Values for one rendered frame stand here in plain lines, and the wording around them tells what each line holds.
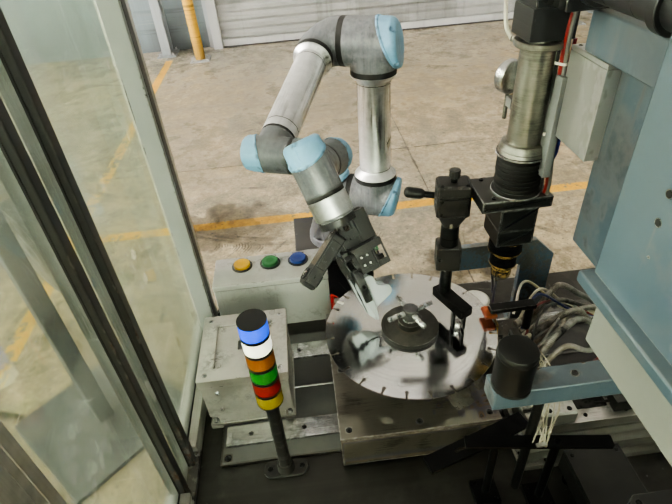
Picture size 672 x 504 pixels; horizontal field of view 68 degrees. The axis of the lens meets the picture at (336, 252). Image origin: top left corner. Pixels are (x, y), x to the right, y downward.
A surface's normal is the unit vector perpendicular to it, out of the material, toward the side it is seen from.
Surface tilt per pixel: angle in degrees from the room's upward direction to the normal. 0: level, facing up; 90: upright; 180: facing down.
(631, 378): 90
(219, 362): 0
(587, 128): 90
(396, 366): 0
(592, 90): 90
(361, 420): 0
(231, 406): 90
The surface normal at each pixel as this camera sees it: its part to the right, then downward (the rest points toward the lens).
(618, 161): -0.99, 0.11
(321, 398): -0.07, -0.79
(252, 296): 0.11, 0.60
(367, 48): -0.29, 0.51
